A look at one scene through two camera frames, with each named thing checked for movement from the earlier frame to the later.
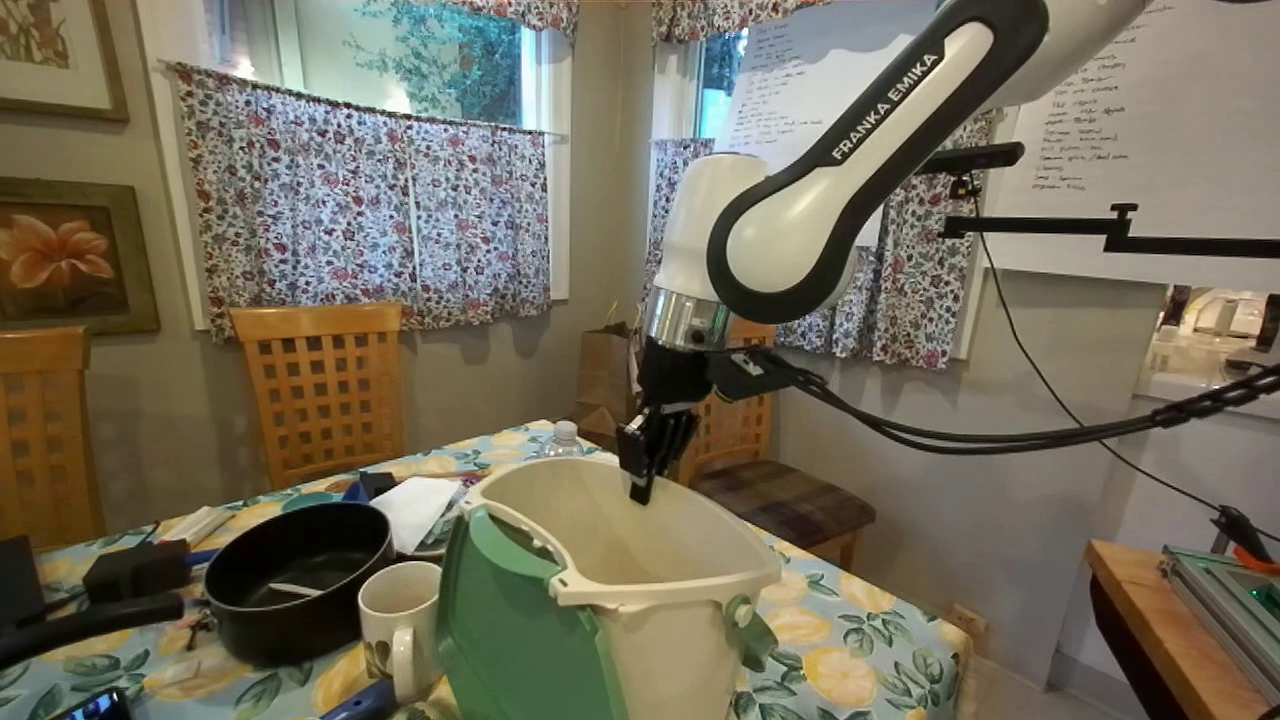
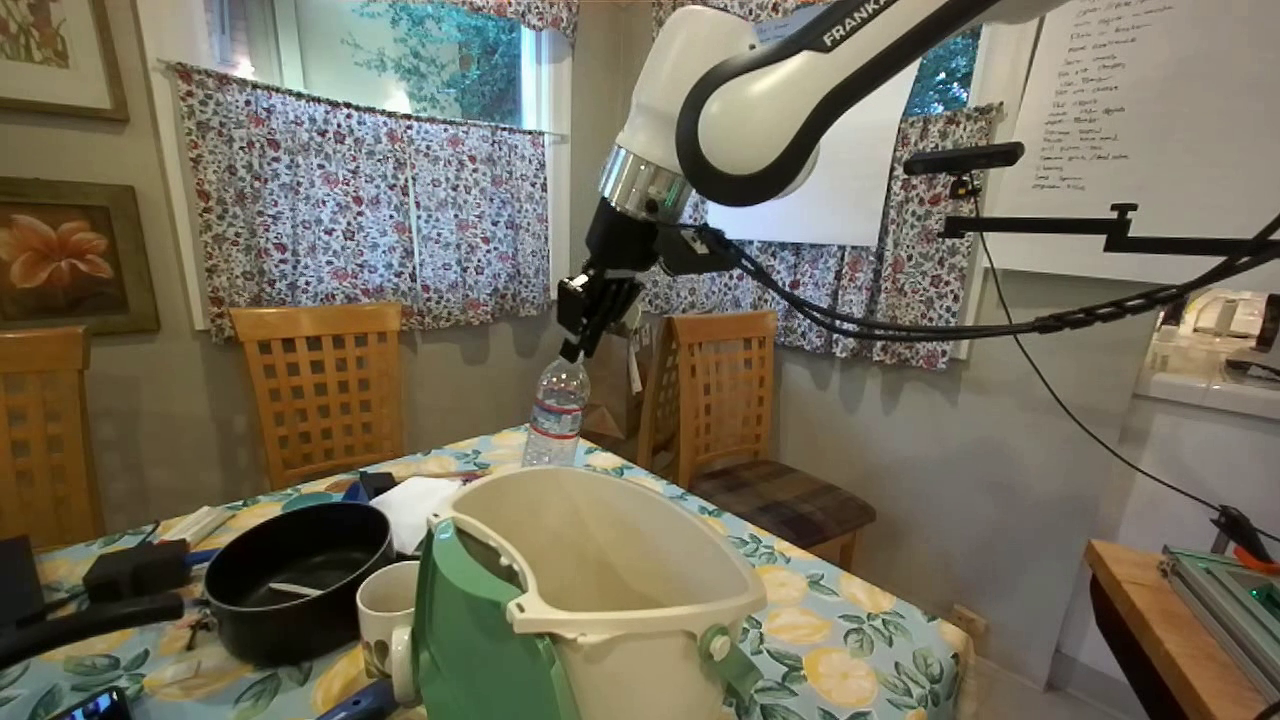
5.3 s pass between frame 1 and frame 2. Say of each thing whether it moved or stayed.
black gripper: moved
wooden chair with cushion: stayed
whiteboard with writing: stayed
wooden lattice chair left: stayed
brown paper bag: stayed
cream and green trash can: moved
